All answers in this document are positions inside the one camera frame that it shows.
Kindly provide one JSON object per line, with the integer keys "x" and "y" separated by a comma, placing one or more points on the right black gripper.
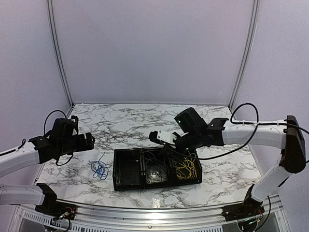
{"x": 171, "y": 148}

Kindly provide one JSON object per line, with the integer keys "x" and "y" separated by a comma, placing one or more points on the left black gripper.
{"x": 82, "y": 146}

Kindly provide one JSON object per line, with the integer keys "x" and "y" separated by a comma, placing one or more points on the aluminium corner post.
{"x": 58, "y": 56}
{"x": 246, "y": 53}

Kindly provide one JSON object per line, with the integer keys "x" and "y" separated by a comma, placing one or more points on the aluminium front rail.
{"x": 95, "y": 218}

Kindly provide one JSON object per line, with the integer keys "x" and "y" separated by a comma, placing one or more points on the black three-compartment tray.
{"x": 154, "y": 167}

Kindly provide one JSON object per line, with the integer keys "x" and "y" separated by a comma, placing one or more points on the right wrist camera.
{"x": 162, "y": 137}

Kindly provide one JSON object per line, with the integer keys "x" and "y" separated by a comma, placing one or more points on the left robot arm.
{"x": 63, "y": 139}

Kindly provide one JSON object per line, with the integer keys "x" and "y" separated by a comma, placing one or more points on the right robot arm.
{"x": 285, "y": 135}

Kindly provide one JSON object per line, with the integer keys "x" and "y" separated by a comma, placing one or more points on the right aluminium corner post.
{"x": 246, "y": 53}

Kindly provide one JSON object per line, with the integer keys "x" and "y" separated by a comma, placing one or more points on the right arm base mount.
{"x": 241, "y": 211}

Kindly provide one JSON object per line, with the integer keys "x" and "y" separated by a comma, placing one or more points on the left aluminium corner post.
{"x": 58, "y": 56}

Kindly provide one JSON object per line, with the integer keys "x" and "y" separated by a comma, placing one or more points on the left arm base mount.
{"x": 56, "y": 209}

